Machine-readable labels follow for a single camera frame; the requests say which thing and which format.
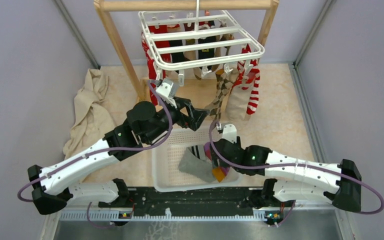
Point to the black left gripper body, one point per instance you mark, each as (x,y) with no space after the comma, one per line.
(179,117)

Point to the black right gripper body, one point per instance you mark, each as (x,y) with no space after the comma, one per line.
(238,142)

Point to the maroon purple sock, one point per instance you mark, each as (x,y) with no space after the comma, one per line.
(219,172)

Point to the grey striped sock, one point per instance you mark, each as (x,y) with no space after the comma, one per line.
(196,162)

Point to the brown argyle sock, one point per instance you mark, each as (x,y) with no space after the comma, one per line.
(224,84)

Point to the white perforated plastic basket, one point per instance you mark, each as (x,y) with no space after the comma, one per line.
(166,159)

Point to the white plastic clip hanger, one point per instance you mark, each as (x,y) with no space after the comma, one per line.
(192,39)

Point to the wooden hanger rack frame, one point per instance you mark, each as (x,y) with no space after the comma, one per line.
(104,9)

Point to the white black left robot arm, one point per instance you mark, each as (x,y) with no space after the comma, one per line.
(59,186)

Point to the tan brown sock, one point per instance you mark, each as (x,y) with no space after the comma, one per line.
(225,37)

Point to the red white striped sock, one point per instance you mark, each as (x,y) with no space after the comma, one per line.
(248,82)

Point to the red christmas sock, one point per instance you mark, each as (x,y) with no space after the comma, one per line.
(161,29)

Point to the beige crumpled cloth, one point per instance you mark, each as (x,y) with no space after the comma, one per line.
(92,119)

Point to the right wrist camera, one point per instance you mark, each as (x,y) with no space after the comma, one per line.
(228,132)

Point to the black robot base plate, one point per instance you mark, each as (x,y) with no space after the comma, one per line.
(209,202)

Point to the white slotted cable duct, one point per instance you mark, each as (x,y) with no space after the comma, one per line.
(115,216)

